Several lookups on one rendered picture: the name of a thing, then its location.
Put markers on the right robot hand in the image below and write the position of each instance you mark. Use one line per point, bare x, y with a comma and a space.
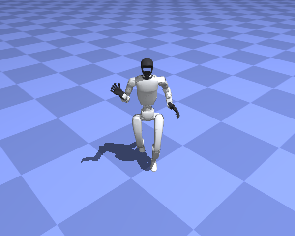
117, 90

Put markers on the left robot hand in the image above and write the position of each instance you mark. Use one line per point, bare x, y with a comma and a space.
172, 106

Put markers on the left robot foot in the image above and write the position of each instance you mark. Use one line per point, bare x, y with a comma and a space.
153, 166

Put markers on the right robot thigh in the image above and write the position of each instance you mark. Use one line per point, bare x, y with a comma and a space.
137, 128

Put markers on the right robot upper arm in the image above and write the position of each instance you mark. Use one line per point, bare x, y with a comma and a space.
131, 83

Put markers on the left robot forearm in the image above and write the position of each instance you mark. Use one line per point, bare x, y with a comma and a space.
168, 96

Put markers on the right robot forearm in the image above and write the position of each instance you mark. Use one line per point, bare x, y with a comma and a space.
124, 97

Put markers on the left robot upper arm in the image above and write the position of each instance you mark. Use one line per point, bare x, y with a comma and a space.
162, 82

